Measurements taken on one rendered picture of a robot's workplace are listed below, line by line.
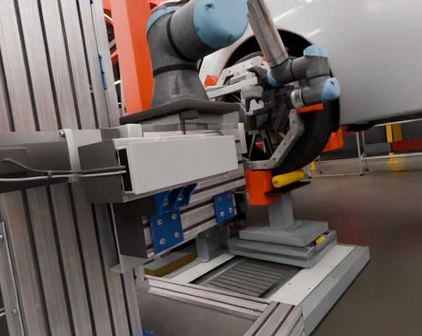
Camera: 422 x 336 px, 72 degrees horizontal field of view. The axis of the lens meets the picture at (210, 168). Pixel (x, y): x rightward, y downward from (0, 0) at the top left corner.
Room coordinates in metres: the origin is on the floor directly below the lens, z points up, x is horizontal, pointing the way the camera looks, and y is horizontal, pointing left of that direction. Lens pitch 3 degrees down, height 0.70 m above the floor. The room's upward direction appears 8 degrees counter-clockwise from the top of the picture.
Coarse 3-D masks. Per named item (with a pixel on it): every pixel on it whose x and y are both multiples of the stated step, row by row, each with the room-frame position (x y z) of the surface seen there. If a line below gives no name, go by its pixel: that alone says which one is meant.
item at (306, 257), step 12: (228, 240) 1.70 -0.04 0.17; (240, 240) 1.70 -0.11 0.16; (252, 240) 1.65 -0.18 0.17; (324, 240) 1.49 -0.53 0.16; (336, 240) 1.60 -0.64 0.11; (240, 252) 1.64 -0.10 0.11; (252, 252) 1.58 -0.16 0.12; (264, 252) 1.52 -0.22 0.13; (276, 252) 1.47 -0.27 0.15; (288, 252) 1.42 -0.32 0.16; (300, 252) 1.38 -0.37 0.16; (312, 252) 1.39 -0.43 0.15; (324, 252) 1.48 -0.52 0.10; (300, 264) 1.38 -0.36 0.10; (312, 264) 1.38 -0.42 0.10
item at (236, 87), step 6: (252, 78) 1.23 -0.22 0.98; (258, 78) 1.22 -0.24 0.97; (234, 84) 1.29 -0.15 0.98; (240, 84) 1.27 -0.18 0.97; (246, 84) 1.25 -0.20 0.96; (252, 84) 1.23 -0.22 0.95; (258, 84) 1.23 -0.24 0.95; (216, 90) 1.37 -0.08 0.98; (222, 90) 1.34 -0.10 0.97; (228, 90) 1.32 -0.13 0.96; (234, 90) 1.30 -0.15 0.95; (240, 90) 1.30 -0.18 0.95; (210, 96) 1.40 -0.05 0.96; (216, 96) 1.37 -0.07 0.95
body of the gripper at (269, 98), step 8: (288, 88) 1.08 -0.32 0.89; (264, 96) 1.14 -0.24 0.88; (272, 96) 1.11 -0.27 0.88; (280, 96) 1.11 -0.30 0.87; (288, 96) 1.07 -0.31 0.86; (264, 104) 1.15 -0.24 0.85; (272, 104) 1.12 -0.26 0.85; (280, 104) 1.11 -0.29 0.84; (288, 104) 1.08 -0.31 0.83; (272, 112) 1.16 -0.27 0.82
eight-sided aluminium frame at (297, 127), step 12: (252, 60) 1.44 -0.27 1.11; (228, 72) 1.55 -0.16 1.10; (228, 84) 1.61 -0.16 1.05; (288, 84) 1.32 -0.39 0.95; (300, 120) 1.34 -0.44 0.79; (288, 132) 1.34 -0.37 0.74; (300, 132) 1.33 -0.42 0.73; (288, 144) 1.35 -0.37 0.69; (276, 156) 1.40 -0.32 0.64; (252, 168) 1.50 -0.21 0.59; (264, 168) 1.45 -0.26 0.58
